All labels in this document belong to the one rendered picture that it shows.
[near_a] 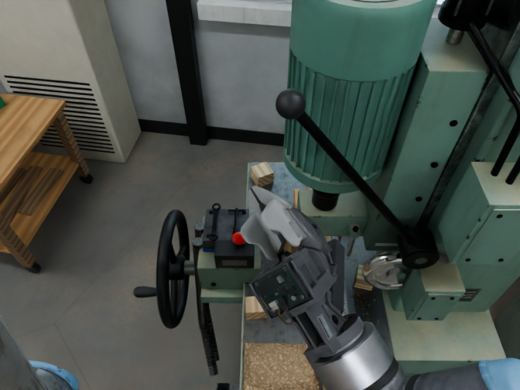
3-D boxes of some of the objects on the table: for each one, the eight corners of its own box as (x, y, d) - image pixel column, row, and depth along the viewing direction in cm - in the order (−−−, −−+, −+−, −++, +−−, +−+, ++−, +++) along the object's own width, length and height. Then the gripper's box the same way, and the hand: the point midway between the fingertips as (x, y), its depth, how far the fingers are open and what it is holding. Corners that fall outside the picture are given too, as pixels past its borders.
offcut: (268, 318, 86) (268, 311, 84) (246, 319, 86) (245, 313, 83) (266, 302, 88) (266, 295, 86) (245, 303, 88) (244, 296, 86)
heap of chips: (244, 343, 83) (244, 335, 80) (315, 343, 83) (317, 336, 80) (243, 391, 77) (242, 385, 74) (319, 391, 77) (321, 386, 74)
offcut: (251, 176, 112) (250, 166, 109) (265, 171, 113) (266, 161, 110) (258, 188, 109) (258, 178, 106) (273, 182, 110) (273, 172, 107)
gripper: (357, 349, 44) (251, 179, 46) (292, 372, 49) (199, 217, 50) (377, 313, 51) (285, 166, 53) (319, 335, 56) (237, 200, 58)
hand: (260, 195), depth 54 cm, fingers closed
